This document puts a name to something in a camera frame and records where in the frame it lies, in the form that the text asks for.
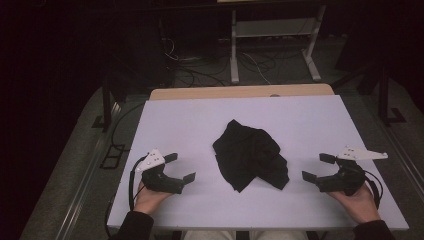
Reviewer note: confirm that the white metal stand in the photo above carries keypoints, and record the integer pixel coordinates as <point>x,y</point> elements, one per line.
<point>234,50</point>

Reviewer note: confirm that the person's right leg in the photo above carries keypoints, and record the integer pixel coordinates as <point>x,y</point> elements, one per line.
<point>280,235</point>

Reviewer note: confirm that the person's left hand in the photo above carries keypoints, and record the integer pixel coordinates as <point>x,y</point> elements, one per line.
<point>146,200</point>

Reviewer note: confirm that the person's right hand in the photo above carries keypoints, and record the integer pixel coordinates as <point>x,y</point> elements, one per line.
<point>361,205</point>

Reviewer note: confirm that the person's left leg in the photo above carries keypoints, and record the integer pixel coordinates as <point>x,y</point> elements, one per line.
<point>208,235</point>

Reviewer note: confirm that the wooden table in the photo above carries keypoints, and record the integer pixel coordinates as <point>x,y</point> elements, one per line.
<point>300,90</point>

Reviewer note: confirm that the white board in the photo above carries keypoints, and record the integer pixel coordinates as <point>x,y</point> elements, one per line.
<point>186,126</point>

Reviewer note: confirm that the black metal stand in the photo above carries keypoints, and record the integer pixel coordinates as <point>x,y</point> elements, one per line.
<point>106,106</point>
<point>383,96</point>

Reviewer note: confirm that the black pants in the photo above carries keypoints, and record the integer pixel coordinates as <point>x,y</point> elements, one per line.
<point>250,156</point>

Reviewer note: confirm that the metal floor rail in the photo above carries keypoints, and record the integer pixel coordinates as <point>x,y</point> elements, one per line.
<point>408,163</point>
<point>83,190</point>

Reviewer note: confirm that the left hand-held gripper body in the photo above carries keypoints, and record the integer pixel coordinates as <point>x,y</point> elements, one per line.
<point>160,181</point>

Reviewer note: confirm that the person's leg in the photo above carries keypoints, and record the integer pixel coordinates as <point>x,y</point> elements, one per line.
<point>208,235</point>
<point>280,235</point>

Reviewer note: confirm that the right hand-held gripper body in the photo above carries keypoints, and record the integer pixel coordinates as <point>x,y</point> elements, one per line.
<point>348,178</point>

